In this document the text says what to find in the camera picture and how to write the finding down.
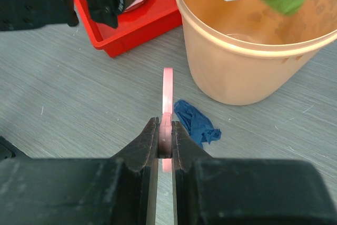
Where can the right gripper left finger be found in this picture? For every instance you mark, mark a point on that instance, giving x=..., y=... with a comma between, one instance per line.
x=136, y=190

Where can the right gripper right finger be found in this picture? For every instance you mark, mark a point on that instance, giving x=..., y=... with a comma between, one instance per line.
x=185, y=193

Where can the blue paper scrap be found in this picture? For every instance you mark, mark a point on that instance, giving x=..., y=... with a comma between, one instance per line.
x=198, y=125

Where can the pink hand brush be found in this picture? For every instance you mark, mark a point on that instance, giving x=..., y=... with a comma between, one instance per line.
x=165, y=129

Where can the orange plastic bucket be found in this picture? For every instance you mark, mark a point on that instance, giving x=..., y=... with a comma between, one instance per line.
x=240, y=52

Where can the pink dotted plate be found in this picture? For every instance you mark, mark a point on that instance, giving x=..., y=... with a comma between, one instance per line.
x=134, y=5

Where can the red plastic tray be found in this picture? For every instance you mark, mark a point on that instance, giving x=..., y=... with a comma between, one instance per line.
x=150, y=20

